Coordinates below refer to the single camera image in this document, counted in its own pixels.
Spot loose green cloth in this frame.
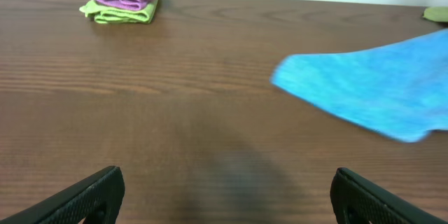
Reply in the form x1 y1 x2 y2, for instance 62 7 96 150
422 6 448 22

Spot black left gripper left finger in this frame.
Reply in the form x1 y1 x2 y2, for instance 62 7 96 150
1 166 125 224

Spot folded green cloth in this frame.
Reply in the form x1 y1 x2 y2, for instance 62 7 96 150
79 0 158 24

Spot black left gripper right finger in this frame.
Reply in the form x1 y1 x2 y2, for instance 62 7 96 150
330 167 447 224

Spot blue microfiber cloth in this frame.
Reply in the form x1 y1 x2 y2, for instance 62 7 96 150
271 29 447 143

